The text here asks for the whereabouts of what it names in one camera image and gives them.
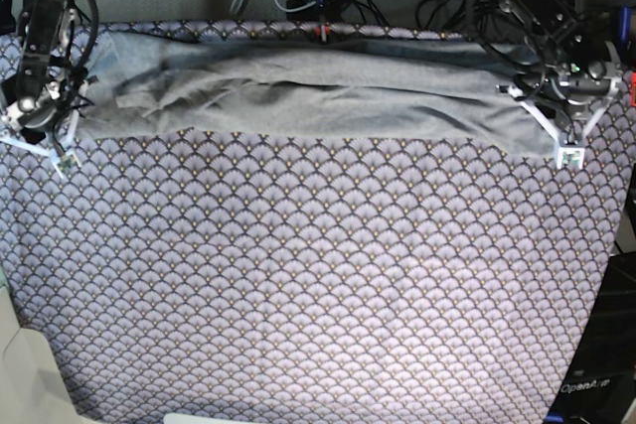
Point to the white plastic bin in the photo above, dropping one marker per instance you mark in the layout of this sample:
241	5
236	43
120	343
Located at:
32	389

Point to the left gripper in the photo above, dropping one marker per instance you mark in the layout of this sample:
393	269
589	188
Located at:
576	96

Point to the light grey T-shirt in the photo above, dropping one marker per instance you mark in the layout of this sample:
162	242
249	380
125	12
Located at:
430	90

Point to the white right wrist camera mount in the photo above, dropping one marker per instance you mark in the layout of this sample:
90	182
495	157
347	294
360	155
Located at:
49	146

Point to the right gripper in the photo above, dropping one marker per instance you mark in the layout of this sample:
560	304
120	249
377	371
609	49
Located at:
33	126

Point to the black OpenArm box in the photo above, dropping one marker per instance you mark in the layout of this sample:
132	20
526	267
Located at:
599	386

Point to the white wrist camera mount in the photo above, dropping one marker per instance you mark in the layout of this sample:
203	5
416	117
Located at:
569	137
49	146

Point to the patterned fan-print tablecloth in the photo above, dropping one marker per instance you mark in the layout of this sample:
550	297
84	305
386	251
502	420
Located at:
283	280

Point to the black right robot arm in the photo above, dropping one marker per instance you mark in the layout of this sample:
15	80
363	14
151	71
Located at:
45	89

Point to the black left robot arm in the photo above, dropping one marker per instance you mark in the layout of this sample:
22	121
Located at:
566	69

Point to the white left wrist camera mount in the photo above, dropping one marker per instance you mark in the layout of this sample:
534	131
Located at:
569	137

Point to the red table clamp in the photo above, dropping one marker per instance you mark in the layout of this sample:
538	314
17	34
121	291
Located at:
323	32

